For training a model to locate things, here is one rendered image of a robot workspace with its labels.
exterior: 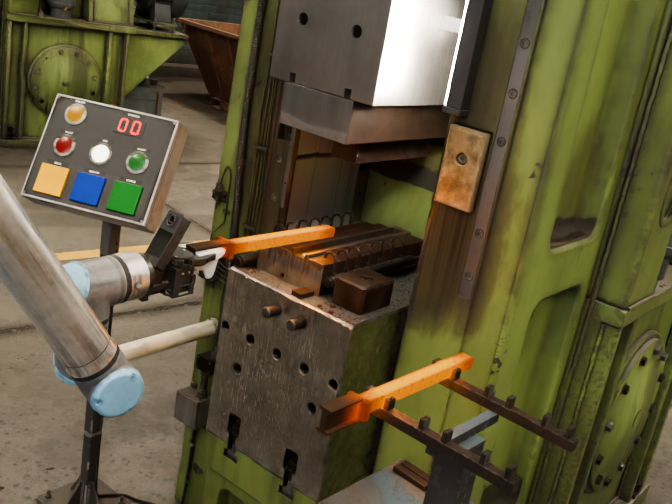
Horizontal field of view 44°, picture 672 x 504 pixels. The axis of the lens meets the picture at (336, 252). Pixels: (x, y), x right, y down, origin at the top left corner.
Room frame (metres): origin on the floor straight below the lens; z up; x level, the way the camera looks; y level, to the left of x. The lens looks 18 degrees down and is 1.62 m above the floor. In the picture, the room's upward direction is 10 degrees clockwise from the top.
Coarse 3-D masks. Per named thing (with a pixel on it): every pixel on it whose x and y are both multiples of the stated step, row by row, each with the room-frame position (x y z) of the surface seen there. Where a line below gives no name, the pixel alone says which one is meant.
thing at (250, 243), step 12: (300, 228) 1.84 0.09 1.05; (312, 228) 1.86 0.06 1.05; (324, 228) 1.88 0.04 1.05; (216, 240) 1.62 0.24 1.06; (228, 240) 1.63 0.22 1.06; (240, 240) 1.66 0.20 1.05; (252, 240) 1.68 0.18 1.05; (264, 240) 1.70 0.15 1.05; (276, 240) 1.73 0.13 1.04; (288, 240) 1.77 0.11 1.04; (300, 240) 1.80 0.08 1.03; (192, 252) 1.55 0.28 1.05; (228, 252) 1.61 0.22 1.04; (240, 252) 1.64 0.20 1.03
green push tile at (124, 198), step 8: (120, 184) 1.97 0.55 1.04; (128, 184) 1.97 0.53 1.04; (112, 192) 1.96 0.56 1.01; (120, 192) 1.96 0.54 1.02; (128, 192) 1.96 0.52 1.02; (136, 192) 1.95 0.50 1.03; (112, 200) 1.95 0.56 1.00; (120, 200) 1.95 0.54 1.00; (128, 200) 1.95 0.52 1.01; (136, 200) 1.94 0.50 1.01; (112, 208) 1.94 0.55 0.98; (120, 208) 1.94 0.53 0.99; (128, 208) 1.93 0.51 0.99; (136, 208) 1.94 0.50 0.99
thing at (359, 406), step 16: (432, 368) 1.43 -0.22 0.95; (448, 368) 1.45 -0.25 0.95; (464, 368) 1.50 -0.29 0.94; (384, 384) 1.33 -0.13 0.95; (400, 384) 1.34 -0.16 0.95; (416, 384) 1.37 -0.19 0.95; (432, 384) 1.41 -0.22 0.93; (336, 400) 1.22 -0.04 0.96; (352, 400) 1.23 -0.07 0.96; (368, 400) 1.25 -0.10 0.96; (384, 400) 1.29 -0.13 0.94; (336, 416) 1.20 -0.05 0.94; (352, 416) 1.24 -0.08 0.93; (368, 416) 1.25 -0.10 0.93
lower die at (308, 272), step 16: (352, 224) 2.19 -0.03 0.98; (368, 224) 2.21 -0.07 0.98; (320, 240) 1.96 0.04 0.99; (368, 240) 2.00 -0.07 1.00; (400, 240) 2.08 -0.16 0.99; (416, 240) 2.11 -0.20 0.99; (272, 256) 1.87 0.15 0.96; (288, 256) 1.84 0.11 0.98; (320, 256) 1.84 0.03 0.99; (352, 256) 1.88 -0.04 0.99; (368, 256) 1.92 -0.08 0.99; (384, 256) 1.97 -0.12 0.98; (272, 272) 1.87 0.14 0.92; (288, 272) 1.84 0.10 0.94; (304, 272) 1.81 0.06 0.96; (320, 272) 1.78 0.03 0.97; (336, 272) 1.82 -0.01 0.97; (400, 272) 2.05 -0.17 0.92; (320, 288) 1.78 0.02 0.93
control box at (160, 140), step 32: (64, 96) 2.11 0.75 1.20; (64, 128) 2.06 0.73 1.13; (96, 128) 2.06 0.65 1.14; (128, 128) 2.05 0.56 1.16; (160, 128) 2.05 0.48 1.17; (64, 160) 2.02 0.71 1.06; (128, 160) 2.00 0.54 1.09; (160, 160) 2.00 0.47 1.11; (32, 192) 1.98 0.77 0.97; (64, 192) 1.97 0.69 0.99; (160, 192) 1.99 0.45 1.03; (128, 224) 1.95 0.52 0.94
